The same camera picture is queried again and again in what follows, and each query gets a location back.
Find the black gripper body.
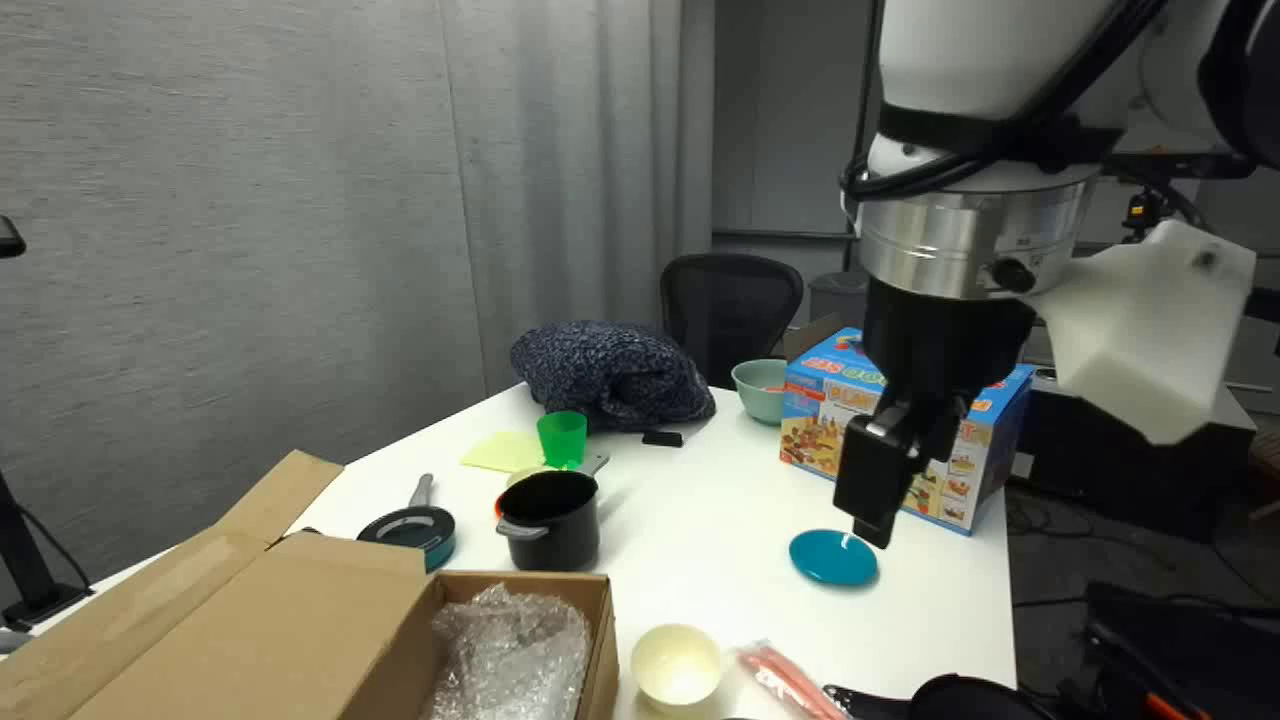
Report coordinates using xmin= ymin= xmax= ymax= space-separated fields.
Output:
xmin=859 ymin=278 xmax=1040 ymax=433

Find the small black pot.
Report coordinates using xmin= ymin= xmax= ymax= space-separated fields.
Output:
xmin=490 ymin=454 xmax=616 ymax=577

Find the teal round plate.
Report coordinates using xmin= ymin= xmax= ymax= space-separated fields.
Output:
xmin=783 ymin=524 xmax=885 ymax=591

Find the colourful printed blue box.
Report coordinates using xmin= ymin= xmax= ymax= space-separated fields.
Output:
xmin=777 ymin=324 xmax=1040 ymax=541

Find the orange wrapped plastic fork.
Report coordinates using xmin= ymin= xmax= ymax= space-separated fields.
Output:
xmin=736 ymin=635 xmax=855 ymax=720

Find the black cabinet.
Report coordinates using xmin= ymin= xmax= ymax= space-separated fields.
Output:
xmin=1015 ymin=384 xmax=1265 ymax=544

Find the black office chair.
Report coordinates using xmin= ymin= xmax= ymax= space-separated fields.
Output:
xmin=655 ymin=252 xmax=806 ymax=391

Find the black plastic tray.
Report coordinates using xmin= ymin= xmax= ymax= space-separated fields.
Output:
xmin=823 ymin=672 xmax=1059 ymax=720

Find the cream plastic bowl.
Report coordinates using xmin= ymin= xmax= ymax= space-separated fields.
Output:
xmin=626 ymin=622 xmax=728 ymax=714

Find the dark blue knitted hat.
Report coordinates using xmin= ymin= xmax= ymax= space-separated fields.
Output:
xmin=509 ymin=317 xmax=720 ymax=436

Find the green plastic cup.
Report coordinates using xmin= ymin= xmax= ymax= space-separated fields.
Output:
xmin=530 ymin=409 xmax=591 ymax=476

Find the clear bubble wrap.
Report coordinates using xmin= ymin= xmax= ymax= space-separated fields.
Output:
xmin=423 ymin=582 xmax=597 ymax=720

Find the brown cardboard box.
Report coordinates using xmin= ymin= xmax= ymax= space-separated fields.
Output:
xmin=0 ymin=448 xmax=622 ymax=720

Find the gray curtain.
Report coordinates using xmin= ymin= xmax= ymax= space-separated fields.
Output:
xmin=0 ymin=0 xmax=720 ymax=591

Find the black stand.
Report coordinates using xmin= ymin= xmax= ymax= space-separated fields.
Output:
xmin=0 ymin=214 xmax=96 ymax=641

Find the black cable bundle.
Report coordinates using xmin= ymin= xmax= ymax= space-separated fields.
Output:
xmin=836 ymin=0 xmax=1165 ymax=210

